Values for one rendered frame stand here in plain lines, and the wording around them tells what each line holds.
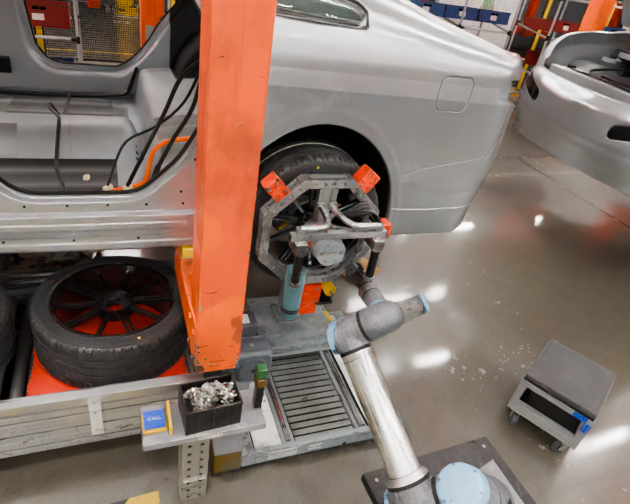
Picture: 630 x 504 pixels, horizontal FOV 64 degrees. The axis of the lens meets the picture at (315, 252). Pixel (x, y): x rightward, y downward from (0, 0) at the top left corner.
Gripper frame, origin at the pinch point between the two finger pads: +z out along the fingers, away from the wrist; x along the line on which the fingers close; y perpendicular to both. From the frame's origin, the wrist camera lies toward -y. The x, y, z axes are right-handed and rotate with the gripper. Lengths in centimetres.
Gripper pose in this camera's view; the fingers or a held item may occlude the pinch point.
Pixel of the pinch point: (348, 261)
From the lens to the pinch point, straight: 246.2
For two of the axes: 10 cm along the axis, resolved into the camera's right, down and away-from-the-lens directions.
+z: -3.3, -5.6, 7.6
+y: 5.5, 5.4, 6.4
